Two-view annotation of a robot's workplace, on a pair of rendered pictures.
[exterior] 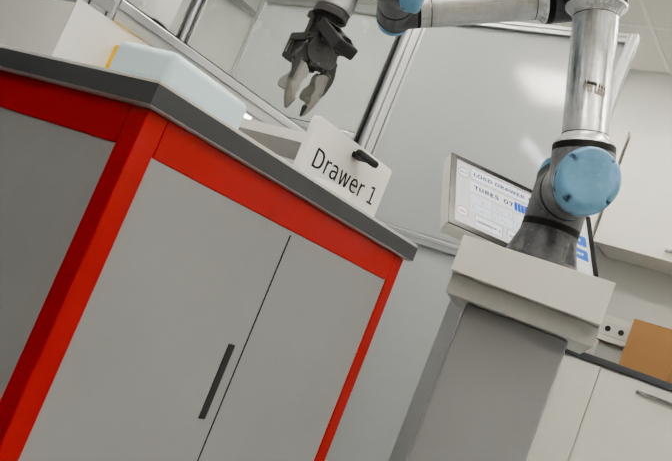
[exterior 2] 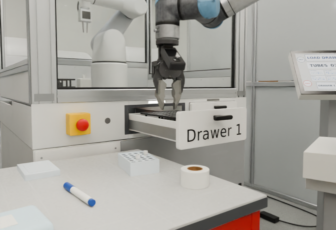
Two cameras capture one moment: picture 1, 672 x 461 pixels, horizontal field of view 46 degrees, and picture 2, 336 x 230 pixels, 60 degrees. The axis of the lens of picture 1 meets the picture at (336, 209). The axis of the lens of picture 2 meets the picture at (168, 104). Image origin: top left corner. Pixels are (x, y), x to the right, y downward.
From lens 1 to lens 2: 0.76 m
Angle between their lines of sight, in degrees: 21
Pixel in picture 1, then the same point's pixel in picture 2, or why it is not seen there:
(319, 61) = (170, 75)
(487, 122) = (308, 14)
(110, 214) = not seen: outside the picture
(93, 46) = (53, 121)
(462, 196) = (304, 74)
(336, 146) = (200, 120)
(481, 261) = (323, 168)
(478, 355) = not seen: outside the picture
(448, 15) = (242, 2)
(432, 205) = not seen: hidden behind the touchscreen
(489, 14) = not seen: outside the picture
